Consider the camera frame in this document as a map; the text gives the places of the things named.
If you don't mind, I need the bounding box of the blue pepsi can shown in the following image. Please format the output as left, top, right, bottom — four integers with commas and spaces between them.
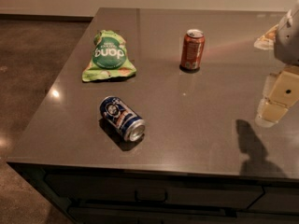
99, 96, 146, 142

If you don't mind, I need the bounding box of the dark drawer handle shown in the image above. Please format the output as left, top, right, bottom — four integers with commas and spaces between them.
135, 189, 168, 203

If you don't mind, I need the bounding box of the green chip bag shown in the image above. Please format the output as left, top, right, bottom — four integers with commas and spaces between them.
82, 30, 136, 82

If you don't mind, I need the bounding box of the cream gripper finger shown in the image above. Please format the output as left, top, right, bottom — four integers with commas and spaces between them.
255, 66, 299, 128
254, 25, 278, 50

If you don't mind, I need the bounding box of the dark cabinet drawer front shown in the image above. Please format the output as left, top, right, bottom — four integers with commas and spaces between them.
45, 174, 263, 208

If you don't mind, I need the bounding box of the orange soda can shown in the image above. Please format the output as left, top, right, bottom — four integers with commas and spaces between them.
180, 29, 205, 71

